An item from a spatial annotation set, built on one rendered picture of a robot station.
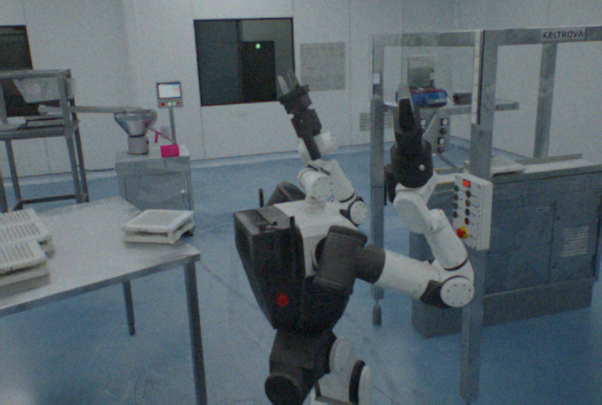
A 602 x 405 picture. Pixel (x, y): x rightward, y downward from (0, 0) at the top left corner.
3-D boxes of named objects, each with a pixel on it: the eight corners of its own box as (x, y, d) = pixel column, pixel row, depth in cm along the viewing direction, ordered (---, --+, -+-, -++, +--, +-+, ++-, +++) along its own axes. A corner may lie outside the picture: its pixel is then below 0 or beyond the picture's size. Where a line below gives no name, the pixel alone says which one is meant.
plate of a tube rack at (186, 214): (121, 230, 236) (120, 226, 235) (147, 212, 259) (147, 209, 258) (172, 233, 231) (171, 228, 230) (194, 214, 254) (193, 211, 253)
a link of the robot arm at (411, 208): (412, 194, 114) (439, 241, 118) (426, 170, 119) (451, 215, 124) (388, 198, 118) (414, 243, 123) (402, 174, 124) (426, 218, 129)
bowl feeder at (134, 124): (117, 159, 461) (112, 116, 451) (119, 150, 494) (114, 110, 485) (175, 153, 474) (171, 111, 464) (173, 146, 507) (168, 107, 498)
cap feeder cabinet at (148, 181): (124, 246, 465) (114, 162, 445) (126, 226, 517) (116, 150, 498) (197, 236, 481) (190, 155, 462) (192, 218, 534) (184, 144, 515)
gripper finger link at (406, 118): (412, 96, 104) (415, 123, 107) (395, 99, 104) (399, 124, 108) (412, 100, 102) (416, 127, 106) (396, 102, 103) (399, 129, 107)
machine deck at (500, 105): (411, 118, 262) (411, 110, 261) (380, 109, 298) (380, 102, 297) (519, 109, 278) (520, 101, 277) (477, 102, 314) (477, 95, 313)
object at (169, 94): (162, 150, 491) (155, 81, 476) (162, 148, 501) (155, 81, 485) (187, 148, 497) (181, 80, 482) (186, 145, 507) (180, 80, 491)
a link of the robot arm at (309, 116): (288, 94, 180) (303, 126, 181) (270, 101, 173) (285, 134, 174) (314, 81, 171) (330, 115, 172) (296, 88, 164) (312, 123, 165)
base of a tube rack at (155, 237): (122, 241, 237) (121, 236, 236) (148, 222, 260) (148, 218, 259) (173, 244, 232) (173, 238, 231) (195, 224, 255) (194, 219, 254)
